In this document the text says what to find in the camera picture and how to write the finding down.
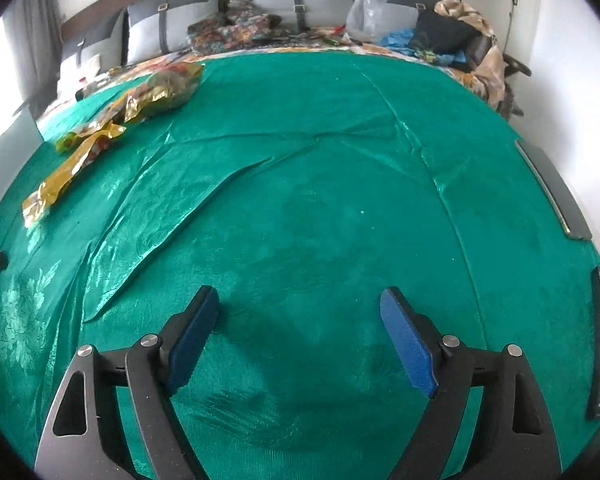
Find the grey pillow middle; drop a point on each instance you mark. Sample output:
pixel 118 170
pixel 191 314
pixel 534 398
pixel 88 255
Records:
pixel 158 27

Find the yellow snack bag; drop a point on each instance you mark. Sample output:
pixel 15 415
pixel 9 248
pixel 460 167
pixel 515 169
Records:
pixel 38 203

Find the clear plastic bag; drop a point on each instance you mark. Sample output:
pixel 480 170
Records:
pixel 372 20

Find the green velvet cloth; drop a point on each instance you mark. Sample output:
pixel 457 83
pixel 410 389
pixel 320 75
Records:
pixel 300 186

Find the yellow red chip bag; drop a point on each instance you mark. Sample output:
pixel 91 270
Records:
pixel 166 89

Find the green snack packet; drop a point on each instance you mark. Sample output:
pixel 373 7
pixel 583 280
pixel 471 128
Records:
pixel 84 135

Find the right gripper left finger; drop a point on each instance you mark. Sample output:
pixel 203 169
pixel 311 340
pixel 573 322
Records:
pixel 110 402

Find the black bag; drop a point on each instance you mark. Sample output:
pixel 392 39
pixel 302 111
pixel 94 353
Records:
pixel 442 35

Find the white storage box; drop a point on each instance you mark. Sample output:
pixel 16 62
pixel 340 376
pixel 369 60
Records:
pixel 17 145

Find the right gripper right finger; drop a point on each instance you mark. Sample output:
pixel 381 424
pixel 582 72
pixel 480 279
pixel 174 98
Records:
pixel 513 437

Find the grey pillow left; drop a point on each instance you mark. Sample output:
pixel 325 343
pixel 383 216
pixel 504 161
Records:
pixel 94 51

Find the floral bedsheet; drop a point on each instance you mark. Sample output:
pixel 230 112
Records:
pixel 480 67

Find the floral patterned blanket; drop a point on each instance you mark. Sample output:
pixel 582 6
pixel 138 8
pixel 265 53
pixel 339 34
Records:
pixel 232 31

